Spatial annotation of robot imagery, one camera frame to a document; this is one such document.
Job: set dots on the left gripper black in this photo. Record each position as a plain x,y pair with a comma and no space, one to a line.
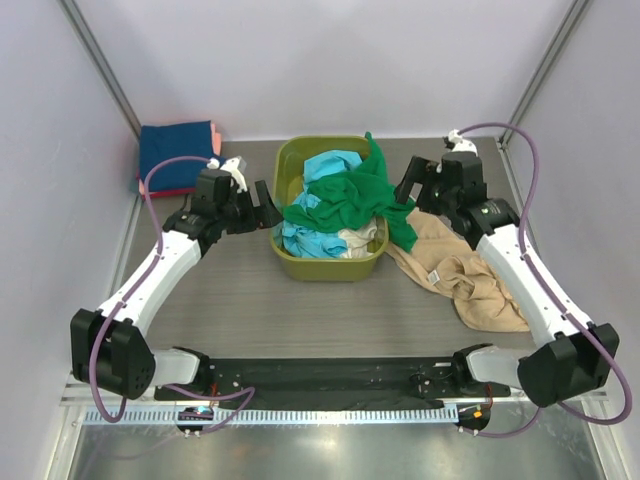
262,216

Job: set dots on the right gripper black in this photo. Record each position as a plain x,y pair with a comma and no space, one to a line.
423,171

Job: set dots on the olive green plastic bin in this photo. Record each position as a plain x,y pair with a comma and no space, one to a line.
287,184

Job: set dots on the beige t shirt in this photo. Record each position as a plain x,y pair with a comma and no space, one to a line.
445,264

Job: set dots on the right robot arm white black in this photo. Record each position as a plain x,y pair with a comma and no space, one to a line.
570,358

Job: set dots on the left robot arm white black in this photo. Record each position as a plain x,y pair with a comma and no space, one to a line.
108,345

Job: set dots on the light blue t shirt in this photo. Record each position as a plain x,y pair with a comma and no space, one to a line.
302,235

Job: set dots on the green t shirt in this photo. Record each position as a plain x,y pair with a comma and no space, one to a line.
352,199

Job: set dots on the folded salmon pink t shirt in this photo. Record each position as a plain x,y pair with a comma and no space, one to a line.
216,137

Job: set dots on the white t shirt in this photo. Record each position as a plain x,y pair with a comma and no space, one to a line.
357,241

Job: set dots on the folded red t shirt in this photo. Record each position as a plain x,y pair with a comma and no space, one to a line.
165,186

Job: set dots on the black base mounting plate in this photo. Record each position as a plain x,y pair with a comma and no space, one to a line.
339,384

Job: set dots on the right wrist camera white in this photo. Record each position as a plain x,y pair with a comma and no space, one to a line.
456,142

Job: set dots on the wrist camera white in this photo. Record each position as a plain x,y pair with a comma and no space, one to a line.
235,166
456,142

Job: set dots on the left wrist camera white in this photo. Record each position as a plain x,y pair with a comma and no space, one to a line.
235,166

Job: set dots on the white slotted cable duct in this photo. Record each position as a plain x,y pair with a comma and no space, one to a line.
182,415

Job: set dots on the right aluminium corner post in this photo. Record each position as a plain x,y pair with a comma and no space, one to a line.
558,43

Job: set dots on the aluminium corner post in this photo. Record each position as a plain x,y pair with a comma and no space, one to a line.
83,31
558,43

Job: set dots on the left aluminium corner post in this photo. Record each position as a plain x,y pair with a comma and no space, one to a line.
83,31

